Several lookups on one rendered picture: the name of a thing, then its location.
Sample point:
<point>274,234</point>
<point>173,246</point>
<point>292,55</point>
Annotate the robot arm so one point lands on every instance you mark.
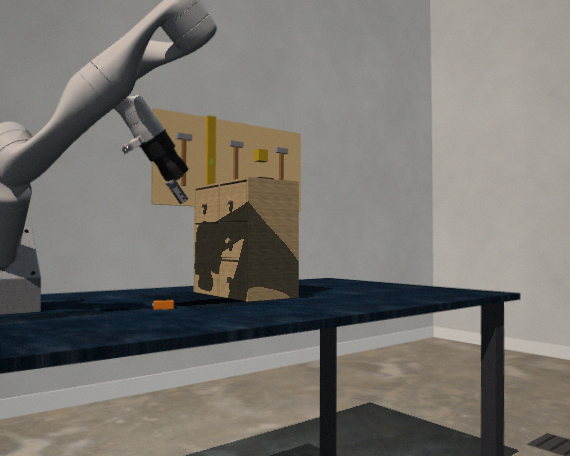
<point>100,86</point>

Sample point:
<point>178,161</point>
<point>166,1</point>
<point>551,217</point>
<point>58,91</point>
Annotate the small wooden chest of drawers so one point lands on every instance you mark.
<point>272,238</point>

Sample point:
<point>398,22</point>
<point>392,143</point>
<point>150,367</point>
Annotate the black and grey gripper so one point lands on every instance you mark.
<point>159,148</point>

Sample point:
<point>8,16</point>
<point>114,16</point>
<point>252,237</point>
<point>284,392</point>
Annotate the orange rectangular block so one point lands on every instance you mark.
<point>163,304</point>

